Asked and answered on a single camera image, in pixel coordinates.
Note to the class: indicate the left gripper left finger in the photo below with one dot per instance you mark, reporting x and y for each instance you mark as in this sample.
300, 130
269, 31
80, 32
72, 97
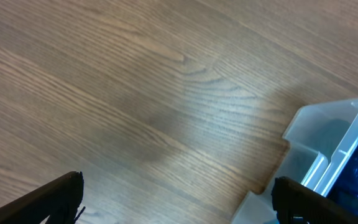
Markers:
55, 202

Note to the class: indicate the clear plastic storage bin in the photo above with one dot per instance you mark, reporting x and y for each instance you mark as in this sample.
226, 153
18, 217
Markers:
322, 138

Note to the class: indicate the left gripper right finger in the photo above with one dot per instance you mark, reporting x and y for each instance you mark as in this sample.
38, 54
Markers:
294, 203

